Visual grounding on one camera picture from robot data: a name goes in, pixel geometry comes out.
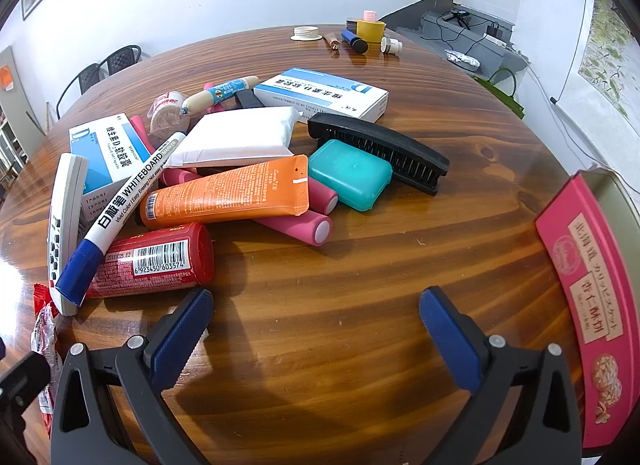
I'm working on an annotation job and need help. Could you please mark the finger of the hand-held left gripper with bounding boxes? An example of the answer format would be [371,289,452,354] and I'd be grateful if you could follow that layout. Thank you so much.
[0,352,51,465]

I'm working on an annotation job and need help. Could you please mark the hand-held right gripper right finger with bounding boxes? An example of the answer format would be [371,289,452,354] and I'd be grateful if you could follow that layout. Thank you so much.
[419,286,584,465]

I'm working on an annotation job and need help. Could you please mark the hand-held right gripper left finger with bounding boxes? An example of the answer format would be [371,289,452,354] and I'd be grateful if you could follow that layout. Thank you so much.
[50,286,215,465]

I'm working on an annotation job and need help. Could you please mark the red snack packet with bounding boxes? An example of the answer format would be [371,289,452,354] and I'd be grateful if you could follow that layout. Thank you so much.
[31,284,62,428]

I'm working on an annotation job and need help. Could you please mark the red cylindrical can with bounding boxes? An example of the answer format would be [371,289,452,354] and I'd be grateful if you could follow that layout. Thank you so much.
[85,222,216,299]

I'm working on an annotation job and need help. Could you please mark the orange cream tube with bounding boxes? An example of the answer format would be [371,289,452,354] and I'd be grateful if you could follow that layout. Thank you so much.
[139,155,311,230]

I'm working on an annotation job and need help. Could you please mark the pink tin container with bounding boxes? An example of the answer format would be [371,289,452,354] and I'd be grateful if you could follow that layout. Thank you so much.
[534,169,640,451]

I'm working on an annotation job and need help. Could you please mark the grey white remote control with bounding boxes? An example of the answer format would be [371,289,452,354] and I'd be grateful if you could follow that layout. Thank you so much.
[46,154,90,317]

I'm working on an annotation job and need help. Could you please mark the teal plastic case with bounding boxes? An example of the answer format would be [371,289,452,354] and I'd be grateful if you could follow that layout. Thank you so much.
[307,139,393,212]

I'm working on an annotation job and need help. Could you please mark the blue white medicine box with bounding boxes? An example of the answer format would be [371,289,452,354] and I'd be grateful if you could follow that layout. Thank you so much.
[69,114,151,226]
[253,68,390,122]

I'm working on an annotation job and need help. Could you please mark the black brush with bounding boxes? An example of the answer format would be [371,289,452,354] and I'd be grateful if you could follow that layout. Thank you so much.
[306,113,450,196]

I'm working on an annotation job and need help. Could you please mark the white tissue pack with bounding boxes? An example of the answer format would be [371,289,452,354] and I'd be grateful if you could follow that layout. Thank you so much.
[164,106,301,168]

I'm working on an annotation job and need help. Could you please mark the beige sausage with blue label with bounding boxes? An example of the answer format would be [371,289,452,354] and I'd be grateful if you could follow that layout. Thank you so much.
[181,76,261,116]

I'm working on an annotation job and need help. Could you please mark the white bandage roll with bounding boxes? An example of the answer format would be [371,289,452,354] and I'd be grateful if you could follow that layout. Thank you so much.
[147,91,193,138]

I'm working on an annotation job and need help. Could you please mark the green carrier bag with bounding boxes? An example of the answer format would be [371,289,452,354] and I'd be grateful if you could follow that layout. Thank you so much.
[475,67,526,120]

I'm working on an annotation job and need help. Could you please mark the grey shelf cabinet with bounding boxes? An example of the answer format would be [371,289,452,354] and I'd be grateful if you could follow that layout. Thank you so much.
[0,45,47,196]

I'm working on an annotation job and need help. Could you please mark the black metal chair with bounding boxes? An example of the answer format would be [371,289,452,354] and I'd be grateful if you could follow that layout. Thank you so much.
[98,45,143,76]
[56,63,108,120]

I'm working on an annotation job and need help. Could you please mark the grey concrete steps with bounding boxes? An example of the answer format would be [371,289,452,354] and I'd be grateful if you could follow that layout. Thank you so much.
[382,0,531,78]

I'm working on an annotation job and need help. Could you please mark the blue black lighter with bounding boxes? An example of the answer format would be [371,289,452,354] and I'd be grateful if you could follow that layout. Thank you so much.
[341,30,369,53]

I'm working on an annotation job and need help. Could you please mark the yellow tape roll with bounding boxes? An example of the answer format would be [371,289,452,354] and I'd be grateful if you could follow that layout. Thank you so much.
[356,20,387,43]

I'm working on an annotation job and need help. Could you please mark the small black tripod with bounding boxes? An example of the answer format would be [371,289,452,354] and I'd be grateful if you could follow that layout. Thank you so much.
[437,10,471,28]

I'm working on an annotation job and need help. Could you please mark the wall scroll painting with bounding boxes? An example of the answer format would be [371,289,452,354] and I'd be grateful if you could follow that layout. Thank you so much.
[577,0,640,120]

